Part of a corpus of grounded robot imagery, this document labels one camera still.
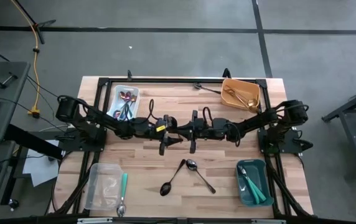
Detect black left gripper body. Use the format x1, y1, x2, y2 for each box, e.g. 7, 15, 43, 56
131, 114, 171, 156

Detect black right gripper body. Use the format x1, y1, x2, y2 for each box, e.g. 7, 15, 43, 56
190, 110, 233, 155

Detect wooden spoon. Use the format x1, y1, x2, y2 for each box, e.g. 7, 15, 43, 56
227, 90, 250, 108
225, 88, 250, 103

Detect white plastic bin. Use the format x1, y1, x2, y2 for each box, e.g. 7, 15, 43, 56
106, 84, 141, 121

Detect black spoon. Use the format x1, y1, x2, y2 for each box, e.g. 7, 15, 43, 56
193, 82, 222, 95
159, 159, 187, 197

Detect yellow plastic bin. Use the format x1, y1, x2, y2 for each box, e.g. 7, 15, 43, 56
220, 78, 261, 110

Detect teal plastic bin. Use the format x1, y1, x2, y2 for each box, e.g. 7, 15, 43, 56
235, 159, 275, 208

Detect clear plastic bin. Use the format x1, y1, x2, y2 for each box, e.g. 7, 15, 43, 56
84, 162, 124, 211

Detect white paper sheets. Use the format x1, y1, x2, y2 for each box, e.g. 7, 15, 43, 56
22, 139, 61, 187

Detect black desk foot bar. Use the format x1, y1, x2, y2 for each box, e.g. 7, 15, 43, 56
4, 123, 65, 160

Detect black caster wheel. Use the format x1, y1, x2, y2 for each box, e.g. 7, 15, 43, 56
7, 198, 20, 211

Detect black tripod stand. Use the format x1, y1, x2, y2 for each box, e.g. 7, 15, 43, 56
11, 0, 57, 45

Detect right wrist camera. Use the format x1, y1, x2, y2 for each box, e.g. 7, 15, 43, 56
197, 117, 213, 132

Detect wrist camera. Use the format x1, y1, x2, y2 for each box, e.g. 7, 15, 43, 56
143, 117, 164, 133
197, 117, 213, 132

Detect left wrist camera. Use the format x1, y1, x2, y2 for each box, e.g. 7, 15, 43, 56
143, 117, 164, 133

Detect black right camera cable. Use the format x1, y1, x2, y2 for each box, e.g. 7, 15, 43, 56
202, 106, 213, 121

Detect black camera cable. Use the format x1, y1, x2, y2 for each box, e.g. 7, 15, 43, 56
202, 106, 213, 121
148, 98, 156, 121

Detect black left camera cable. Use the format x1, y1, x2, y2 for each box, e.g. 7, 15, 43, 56
148, 98, 156, 121

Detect dark spoon with teal handle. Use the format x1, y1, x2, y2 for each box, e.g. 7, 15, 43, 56
185, 159, 217, 195

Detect black table frame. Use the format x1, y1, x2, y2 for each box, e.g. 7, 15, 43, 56
45, 67, 314, 224

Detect silver aluminium bracket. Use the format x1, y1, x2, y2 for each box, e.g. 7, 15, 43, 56
77, 217, 114, 224
251, 218, 288, 224

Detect yellow cable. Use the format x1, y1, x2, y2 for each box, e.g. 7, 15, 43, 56
9, 0, 41, 119

